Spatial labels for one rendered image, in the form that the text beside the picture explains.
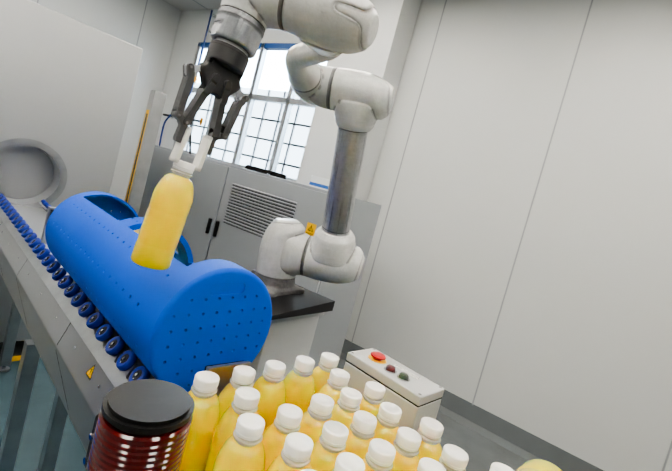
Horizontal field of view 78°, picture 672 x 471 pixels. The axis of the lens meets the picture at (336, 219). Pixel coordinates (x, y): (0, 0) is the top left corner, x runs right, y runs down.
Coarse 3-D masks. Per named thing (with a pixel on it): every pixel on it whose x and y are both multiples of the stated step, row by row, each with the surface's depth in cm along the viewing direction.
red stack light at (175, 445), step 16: (192, 416) 31; (96, 432) 29; (112, 432) 27; (176, 432) 29; (96, 448) 28; (112, 448) 27; (128, 448) 27; (144, 448) 28; (160, 448) 28; (176, 448) 29; (96, 464) 28; (112, 464) 27; (128, 464) 27; (144, 464) 28; (160, 464) 28; (176, 464) 30
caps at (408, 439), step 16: (400, 432) 65; (416, 432) 66; (432, 432) 69; (368, 448) 60; (384, 448) 59; (416, 448) 64; (448, 448) 64; (336, 464) 54; (352, 464) 54; (384, 464) 58; (432, 464) 59; (448, 464) 62; (464, 464) 62; (496, 464) 63
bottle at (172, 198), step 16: (176, 176) 76; (192, 176) 78; (160, 192) 75; (176, 192) 75; (192, 192) 78; (160, 208) 74; (176, 208) 75; (144, 224) 75; (160, 224) 74; (176, 224) 76; (144, 240) 75; (160, 240) 75; (176, 240) 77; (144, 256) 74; (160, 256) 75
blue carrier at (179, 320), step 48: (96, 192) 142; (48, 240) 133; (96, 240) 108; (96, 288) 99; (144, 288) 85; (192, 288) 80; (240, 288) 89; (144, 336) 79; (192, 336) 83; (240, 336) 92; (192, 384) 86
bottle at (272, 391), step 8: (264, 376) 75; (256, 384) 76; (264, 384) 75; (272, 384) 75; (280, 384) 76; (264, 392) 74; (272, 392) 74; (280, 392) 75; (264, 400) 74; (272, 400) 74; (280, 400) 75; (264, 408) 74; (272, 408) 74; (264, 416) 74; (272, 416) 74
